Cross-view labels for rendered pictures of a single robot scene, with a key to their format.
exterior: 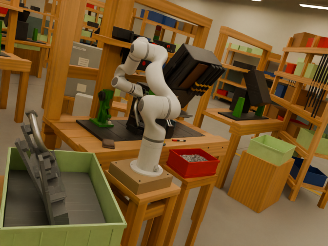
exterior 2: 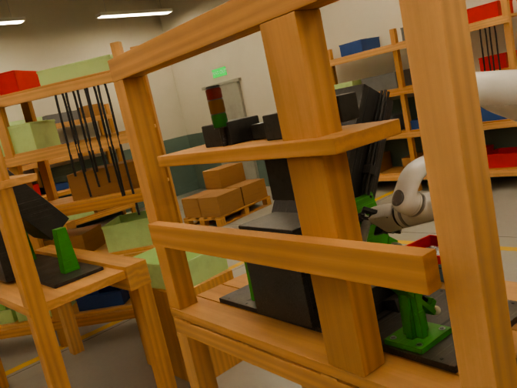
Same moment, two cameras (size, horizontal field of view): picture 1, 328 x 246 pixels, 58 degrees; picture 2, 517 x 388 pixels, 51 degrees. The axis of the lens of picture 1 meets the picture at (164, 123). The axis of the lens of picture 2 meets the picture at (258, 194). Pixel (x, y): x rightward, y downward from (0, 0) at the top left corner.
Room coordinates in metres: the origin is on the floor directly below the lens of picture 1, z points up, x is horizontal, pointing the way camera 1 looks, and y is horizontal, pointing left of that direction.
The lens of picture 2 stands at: (2.28, 1.97, 1.66)
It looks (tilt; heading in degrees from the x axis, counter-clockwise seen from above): 10 degrees down; 281
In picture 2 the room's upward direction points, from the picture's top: 12 degrees counter-clockwise
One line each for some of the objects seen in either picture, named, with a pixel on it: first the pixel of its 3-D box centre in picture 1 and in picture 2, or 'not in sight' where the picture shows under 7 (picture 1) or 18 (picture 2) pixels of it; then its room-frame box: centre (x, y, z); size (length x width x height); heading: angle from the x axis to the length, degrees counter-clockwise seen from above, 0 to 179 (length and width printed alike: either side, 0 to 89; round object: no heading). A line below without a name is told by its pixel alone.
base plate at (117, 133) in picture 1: (147, 129); (350, 302); (2.40, 0.12, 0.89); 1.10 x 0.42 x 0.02; 137
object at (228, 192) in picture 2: not in sight; (224, 192); (4.40, -6.17, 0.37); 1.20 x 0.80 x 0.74; 60
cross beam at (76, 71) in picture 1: (130, 78); (251, 246); (2.65, 0.39, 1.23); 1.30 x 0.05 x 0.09; 137
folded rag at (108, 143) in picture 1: (108, 143); not in sight; (1.79, 0.31, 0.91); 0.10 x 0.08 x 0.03; 16
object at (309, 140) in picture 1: (302, 106); (35, 205); (4.99, -2.14, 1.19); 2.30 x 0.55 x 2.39; 2
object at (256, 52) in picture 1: (256, 81); not in sight; (10.94, -2.81, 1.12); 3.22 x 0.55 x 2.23; 52
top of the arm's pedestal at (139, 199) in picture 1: (142, 182); not in sight; (1.56, 0.03, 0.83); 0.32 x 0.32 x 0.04; 49
